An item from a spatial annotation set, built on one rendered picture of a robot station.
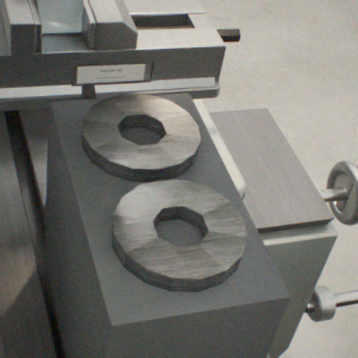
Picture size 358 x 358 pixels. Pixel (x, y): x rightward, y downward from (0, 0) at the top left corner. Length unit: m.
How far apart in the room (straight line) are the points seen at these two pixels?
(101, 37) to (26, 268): 0.29
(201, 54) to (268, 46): 2.02
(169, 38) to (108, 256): 0.48
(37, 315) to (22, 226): 0.11
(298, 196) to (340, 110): 1.56
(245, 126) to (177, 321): 0.81
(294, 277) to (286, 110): 1.47
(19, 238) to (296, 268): 0.55
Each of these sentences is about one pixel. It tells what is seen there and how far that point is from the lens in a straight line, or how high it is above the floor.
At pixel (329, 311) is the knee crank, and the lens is 1.27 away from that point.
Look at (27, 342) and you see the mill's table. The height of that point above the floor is 0.94.
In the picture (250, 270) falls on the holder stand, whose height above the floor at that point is 1.13.
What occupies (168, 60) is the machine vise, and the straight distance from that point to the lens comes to 0.89.
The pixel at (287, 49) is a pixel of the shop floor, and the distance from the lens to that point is 2.93.
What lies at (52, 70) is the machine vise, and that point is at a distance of 0.86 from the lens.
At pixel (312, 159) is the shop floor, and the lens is 2.41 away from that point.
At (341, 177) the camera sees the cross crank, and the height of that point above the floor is 0.66.
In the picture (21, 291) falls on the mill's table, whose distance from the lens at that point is 0.68.
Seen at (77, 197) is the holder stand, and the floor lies 1.13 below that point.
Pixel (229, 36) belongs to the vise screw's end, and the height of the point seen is 0.99.
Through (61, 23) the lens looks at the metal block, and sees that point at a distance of 0.86.
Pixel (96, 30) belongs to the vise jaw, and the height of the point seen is 1.04.
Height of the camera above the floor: 1.48
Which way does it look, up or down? 42 degrees down
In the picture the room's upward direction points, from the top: 12 degrees clockwise
